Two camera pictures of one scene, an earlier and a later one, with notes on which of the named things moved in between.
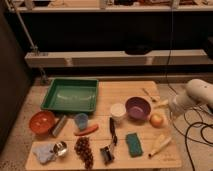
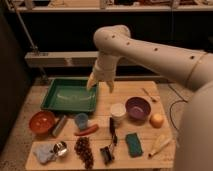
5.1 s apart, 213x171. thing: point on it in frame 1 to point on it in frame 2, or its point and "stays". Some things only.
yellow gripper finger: [162, 103] to [105, 70]
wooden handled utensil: [160, 146] stays
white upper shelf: [99, 5] stays
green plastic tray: [71, 95] stays
